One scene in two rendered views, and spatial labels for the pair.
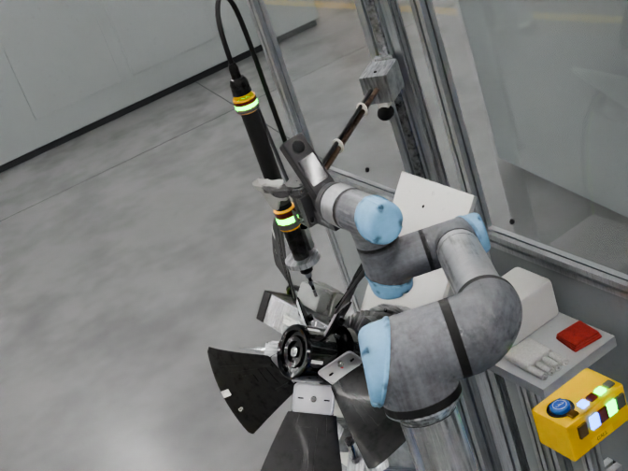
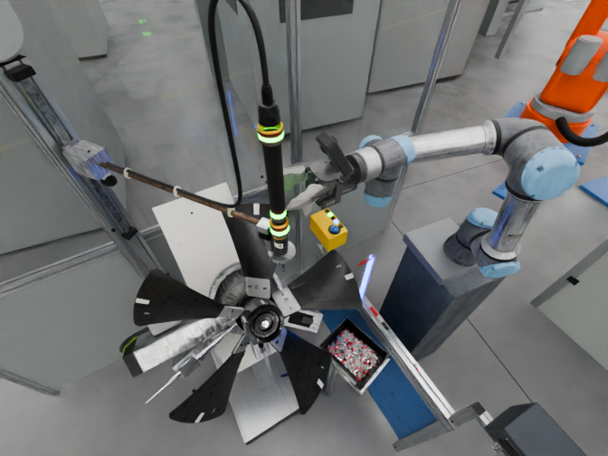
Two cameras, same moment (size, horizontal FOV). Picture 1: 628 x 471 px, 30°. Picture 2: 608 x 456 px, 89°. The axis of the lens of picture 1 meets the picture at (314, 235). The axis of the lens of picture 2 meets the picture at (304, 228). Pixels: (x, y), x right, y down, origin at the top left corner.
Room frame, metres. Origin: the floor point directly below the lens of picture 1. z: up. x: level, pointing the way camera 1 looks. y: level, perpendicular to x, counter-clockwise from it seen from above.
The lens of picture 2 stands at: (2.02, 0.50, 2.11)
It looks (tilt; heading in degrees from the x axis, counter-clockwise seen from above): 50 degrees down; 265
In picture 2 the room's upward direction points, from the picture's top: straight up
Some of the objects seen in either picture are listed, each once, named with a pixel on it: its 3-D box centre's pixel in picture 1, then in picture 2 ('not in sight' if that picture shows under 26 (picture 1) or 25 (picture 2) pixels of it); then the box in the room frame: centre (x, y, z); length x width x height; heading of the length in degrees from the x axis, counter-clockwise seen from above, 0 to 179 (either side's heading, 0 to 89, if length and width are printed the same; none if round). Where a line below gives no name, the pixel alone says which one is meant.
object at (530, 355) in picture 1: (535, 358); not in sight; (2.27, -0.40, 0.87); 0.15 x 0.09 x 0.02; 22
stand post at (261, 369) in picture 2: not in sight; (259, 363); (2.21, 0.00, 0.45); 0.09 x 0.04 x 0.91; 25
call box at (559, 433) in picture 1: (581, 416); (327, 230); (1.84, -0.38, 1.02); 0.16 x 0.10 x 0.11; 115
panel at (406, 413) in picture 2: not in sight; (362, 350); (1.67, -0.03, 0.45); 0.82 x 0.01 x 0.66; 115
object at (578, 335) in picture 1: (578, 335); not in sight; (2.30, -0.52, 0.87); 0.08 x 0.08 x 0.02; 16
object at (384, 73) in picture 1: (382, 80); (89, 159); (2.58, -0.27, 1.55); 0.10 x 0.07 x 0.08; 150
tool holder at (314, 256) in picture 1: (297, 237); (277, 240); (2.05, 0.03, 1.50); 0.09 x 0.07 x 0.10; 150
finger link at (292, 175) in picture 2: not in sight; (286, 181); (2.02, -0.03, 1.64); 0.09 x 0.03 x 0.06; 4
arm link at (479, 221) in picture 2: not in sight; (480, 227); (1.29, -0.20, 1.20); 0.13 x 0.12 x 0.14; 86
